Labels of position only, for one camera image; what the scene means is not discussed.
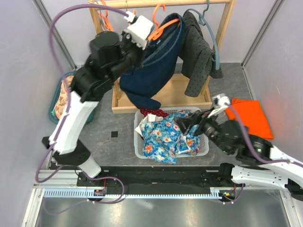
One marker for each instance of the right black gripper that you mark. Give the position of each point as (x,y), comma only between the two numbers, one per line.
(186,122)

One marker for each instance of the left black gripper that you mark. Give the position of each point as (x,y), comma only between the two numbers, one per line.
(141,53)

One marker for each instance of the blue floral skirt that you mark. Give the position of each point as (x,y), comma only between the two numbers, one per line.
(164,140)

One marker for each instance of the dark denim skirt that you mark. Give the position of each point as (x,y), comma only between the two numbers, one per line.
(140,84)

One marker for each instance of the orange hanger of denim skirt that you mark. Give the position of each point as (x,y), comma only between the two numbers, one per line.
(159,29)

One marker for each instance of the red polka dot skirt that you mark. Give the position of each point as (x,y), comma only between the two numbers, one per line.
(159,112)

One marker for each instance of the orange hanger of white skirt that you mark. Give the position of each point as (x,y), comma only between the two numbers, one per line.
(105,24)

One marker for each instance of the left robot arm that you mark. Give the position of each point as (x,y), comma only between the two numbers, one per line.
(111,55)

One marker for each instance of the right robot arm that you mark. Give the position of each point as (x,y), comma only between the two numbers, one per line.
(264,163)

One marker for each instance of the blue-grey hanger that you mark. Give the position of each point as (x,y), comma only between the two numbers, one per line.
(202,21)

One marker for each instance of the white plastic laundry basket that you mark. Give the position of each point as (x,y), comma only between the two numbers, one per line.
(139,143)

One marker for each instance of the wooden clothes rack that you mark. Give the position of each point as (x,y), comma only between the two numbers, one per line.
(172,94)

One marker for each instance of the dark grey dotted garment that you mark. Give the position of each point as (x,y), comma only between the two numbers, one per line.
(198,58)

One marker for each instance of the orange folded cloth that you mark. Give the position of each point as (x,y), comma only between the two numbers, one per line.
(252,116)

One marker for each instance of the peach floral garment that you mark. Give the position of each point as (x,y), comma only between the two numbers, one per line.
(61,101)

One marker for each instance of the teal laundry basket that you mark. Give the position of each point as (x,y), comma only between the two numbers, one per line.
(69,77)

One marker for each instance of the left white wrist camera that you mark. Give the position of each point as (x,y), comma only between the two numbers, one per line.
(139,29)

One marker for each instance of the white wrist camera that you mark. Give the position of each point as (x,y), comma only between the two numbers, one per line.
(221,103)
(139,29)

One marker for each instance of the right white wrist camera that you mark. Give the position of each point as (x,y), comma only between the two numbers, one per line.
(221,103)

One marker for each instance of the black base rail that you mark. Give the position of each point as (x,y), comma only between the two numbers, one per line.
(162,179)

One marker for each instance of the slotted grey cable duct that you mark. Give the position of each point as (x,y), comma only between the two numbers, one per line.
(94,194)

